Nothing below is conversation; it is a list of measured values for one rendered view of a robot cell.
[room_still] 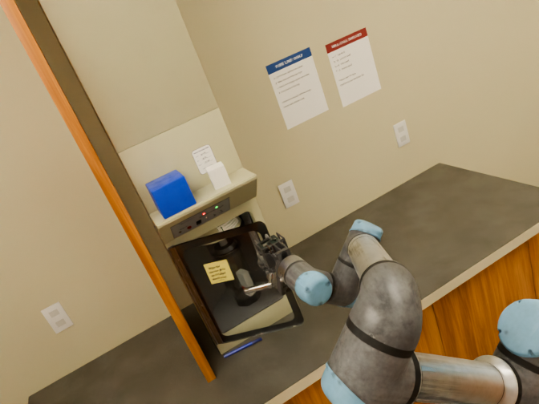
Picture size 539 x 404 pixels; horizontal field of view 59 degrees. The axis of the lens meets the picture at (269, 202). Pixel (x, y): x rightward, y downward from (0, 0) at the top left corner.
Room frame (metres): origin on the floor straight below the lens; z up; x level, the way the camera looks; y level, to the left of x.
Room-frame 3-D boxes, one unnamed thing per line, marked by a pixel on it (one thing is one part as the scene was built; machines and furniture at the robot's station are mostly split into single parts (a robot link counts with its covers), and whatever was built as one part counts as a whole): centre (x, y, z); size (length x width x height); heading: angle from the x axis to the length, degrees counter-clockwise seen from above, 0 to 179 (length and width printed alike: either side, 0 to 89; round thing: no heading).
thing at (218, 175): (1.33, 0.11, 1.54); 0.05 x 0.05 x 0.06; 8
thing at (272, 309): (1.28, 0.18, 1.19); 0.30 x 0.01 x 0.40; 77
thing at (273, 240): (1.10, 0.03, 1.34); 0.12 x 0.08 x 0.09; 16
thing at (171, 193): (1.29, 0.25, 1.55); 0.10 x 0.10 x 0.09; 16
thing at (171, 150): (1.49, 0.23, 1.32); 0.32 x 0.25 x 0.77; 106
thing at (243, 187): (1.31, 0.17, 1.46); 0.32 x 0.12 x 0.10; 106
